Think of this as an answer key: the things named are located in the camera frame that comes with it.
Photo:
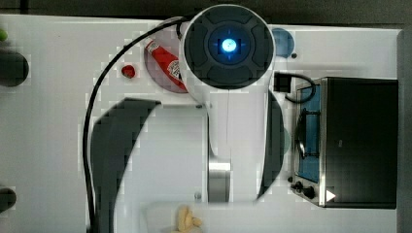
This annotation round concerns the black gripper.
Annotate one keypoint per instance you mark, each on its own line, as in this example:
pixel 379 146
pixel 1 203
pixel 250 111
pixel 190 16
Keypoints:
pixel 282 82

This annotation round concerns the green oval strainer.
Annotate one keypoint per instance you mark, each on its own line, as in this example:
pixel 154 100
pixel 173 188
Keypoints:
pixel 287 141

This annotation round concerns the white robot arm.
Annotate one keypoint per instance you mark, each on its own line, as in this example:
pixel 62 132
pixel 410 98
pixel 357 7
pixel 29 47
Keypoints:
pixel 218 144

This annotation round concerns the blue cup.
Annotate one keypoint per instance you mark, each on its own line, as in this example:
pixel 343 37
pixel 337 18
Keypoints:
pixel 284 42

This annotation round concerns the black toaster oven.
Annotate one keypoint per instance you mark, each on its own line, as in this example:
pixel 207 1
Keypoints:
pixel 345 143

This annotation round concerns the red ketchup bottle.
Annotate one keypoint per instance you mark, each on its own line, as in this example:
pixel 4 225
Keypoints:
pixel 167 62

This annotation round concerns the grey round plate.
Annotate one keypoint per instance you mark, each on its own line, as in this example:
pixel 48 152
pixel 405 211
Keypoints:
pixel 170 43

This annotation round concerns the red toy strawberry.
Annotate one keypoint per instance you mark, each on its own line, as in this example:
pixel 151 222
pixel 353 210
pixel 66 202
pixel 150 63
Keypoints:
pixel 128 71

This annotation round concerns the yellow toy banana bunch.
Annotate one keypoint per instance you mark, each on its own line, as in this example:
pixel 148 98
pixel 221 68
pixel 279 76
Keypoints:
pixel 187 222

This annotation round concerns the black round pot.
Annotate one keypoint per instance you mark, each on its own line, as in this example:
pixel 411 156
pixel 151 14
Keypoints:
pixel 14 68

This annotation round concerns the green toy fruit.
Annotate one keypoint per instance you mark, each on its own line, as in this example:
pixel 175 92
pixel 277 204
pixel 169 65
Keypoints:
pixel 3 35

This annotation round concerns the dark grey cup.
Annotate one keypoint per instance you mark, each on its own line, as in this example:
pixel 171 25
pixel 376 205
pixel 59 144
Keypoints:
pixel 7 199

